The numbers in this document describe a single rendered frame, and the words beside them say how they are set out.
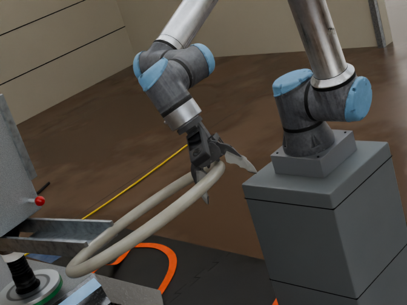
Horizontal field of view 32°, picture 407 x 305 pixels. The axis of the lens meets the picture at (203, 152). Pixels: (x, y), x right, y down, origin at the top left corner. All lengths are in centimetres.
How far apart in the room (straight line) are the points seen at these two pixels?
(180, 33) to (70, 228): 67
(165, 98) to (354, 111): 81
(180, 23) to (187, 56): 20
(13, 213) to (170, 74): 77
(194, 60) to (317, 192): 80
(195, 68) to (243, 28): 609
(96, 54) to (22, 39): 105
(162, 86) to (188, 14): 34
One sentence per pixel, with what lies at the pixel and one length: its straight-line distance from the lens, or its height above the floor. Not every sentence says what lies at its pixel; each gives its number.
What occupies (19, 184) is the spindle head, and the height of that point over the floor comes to 122.
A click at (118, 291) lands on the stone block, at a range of 250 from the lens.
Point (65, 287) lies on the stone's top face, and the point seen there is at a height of 80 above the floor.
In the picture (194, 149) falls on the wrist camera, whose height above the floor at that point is 133.
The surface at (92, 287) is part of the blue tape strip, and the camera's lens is 244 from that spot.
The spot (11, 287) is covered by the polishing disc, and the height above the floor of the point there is 86.
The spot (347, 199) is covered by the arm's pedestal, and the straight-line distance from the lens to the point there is 245.
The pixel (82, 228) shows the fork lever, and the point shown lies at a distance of 212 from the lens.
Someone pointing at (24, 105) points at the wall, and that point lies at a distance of 840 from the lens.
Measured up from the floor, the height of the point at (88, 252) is 109.
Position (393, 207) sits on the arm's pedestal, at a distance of 271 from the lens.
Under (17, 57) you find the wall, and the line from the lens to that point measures 838.
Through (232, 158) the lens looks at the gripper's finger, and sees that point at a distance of 174.
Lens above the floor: 190
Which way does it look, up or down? 20 degrees down
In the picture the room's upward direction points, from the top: 18 degrees counter-clockwise
